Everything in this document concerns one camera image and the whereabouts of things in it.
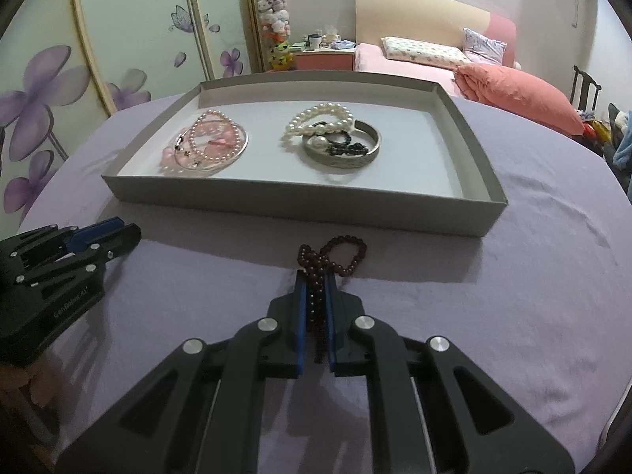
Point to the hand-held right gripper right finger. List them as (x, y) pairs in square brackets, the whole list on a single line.
[(330, 326)]

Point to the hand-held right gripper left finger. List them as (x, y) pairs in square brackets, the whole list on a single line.
[(299, 326)]

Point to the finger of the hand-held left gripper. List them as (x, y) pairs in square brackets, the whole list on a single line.
[(91, 232), (116, 244)]

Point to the thin silver bangle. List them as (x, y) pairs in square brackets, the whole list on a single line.
[(246, 145)]

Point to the pearl earring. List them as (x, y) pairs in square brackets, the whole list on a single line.
[(318, 144)]

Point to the grey cardboard tray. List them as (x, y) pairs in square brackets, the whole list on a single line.
[(419, 158)]

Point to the person's left hand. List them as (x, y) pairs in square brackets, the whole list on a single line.
[(34, 382)]

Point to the wide silver cuff bangle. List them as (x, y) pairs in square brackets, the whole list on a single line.
[(340, 163)]

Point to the floral sliding-door wardrobe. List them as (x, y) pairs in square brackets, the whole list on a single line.
[(123, 34)]

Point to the purple tablecloth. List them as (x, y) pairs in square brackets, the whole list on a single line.
[(543, 256)]

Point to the pink and white nightstand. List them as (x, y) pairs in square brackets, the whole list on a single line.
[(323, 60)]

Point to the plush toy tower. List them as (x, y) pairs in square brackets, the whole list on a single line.
[(274, 15)]

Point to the white mug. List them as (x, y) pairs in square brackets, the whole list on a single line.
[(314, 42)]

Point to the white patterned pillow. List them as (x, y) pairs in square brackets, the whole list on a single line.
[(424, 53)]

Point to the tissue box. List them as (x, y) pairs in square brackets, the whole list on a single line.
[(332, 34)]

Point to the pink quilt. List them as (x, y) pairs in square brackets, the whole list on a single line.
[(518, 96)]

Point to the purple floral pillow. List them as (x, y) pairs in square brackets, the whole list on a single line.
[(484, 45)]

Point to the bed with beige headboard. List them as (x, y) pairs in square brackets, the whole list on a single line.
[(410, 15)]

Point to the blue garment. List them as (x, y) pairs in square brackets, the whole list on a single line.
[(623, 143)]

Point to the dark wooden chair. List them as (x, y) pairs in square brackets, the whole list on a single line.
[(585, 89)]

